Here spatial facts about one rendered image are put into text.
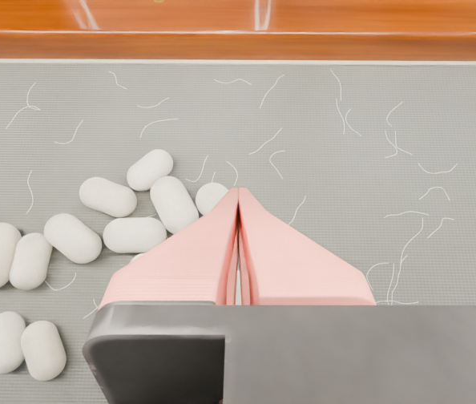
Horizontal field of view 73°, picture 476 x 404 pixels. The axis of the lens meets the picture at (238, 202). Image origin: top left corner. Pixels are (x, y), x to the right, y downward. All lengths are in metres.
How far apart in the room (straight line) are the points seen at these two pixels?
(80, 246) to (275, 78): 0.16
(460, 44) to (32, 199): 0.29
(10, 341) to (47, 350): 0.02
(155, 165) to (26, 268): 0.09
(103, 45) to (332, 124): 0.16
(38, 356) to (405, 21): 0.29
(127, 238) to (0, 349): 0.09
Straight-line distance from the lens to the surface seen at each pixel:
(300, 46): 0.24
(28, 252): 0.22
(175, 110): 0.23
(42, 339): 0.21
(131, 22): 0.24
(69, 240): 0.20
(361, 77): 0.25
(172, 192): 0.19
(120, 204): 0.20
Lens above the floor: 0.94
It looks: 77 degrees down
